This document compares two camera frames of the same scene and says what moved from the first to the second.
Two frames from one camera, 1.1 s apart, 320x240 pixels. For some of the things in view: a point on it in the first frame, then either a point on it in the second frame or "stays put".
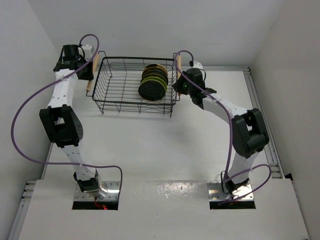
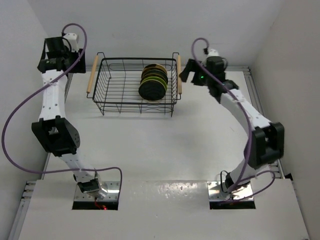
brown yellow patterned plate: x=155 y=65 stays put
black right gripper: x=178 y=85 → x=193 y=66
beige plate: x=154 y=90 → x=152 y=101
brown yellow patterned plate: x=158 y=69 stays put
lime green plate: x=155 y=78 stays put
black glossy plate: x=152 y=90 stays put
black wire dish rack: x=135 y=85 stays put
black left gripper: x=88 y=76 → x=78 y=67
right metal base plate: x=215 y=192 stays put
